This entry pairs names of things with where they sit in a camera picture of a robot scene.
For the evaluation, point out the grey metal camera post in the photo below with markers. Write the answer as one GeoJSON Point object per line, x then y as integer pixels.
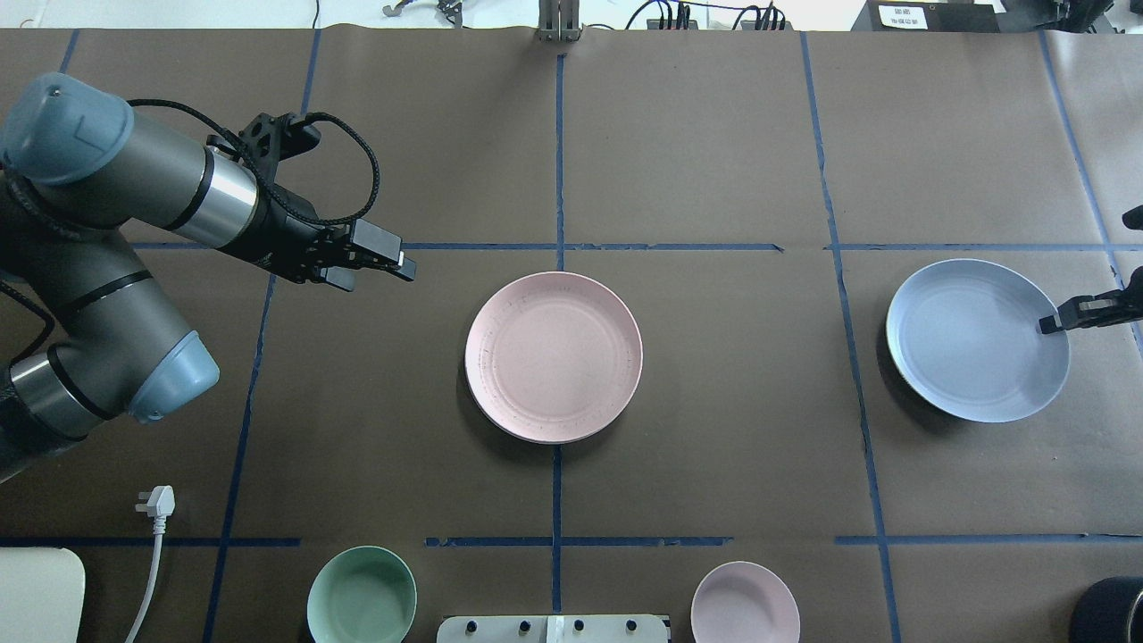
{"type": "Point", "coordinates": [559, 21]}

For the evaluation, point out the blue plate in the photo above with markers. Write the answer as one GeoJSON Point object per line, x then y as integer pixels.
{"type": "Point", "coordinates": [965, 335]}

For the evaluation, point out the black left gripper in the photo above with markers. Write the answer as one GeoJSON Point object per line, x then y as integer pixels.
{"type": "Point", "coordinates": [284, 234]}

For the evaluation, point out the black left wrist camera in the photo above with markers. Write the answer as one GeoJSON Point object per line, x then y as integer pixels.
{"type": "Point", "coordinates": [278, 137]}

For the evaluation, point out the cream plate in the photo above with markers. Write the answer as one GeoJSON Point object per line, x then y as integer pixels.
{"type": "Point", "coordinates": [550, 411]}

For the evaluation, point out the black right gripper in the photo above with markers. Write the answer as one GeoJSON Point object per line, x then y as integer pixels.
{"type": "Point", "coordinates": [1091, 312]}

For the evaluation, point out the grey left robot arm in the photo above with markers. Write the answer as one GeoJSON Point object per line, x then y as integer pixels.
{"type": "Point", "coordinates": [78, 163]}

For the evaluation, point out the dark blue pot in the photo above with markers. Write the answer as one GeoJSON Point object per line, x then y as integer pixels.
{"type": "Point", "coordinates": [1109, 611]}

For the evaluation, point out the pink bowl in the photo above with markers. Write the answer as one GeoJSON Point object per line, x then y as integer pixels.
{"type": "Point", "coordinates": [742, 601]}

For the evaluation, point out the pink plate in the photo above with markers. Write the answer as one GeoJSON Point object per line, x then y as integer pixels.
{"type": "Point", "coordinates": [554, 323]}

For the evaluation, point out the black box with label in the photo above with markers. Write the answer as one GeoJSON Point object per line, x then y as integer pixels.
{"type": "Point", "coordinates": [929, 16]}

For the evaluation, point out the green bowl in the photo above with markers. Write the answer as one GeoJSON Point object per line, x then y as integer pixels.
{"type": "Point", "coordinates": [364, 594]}

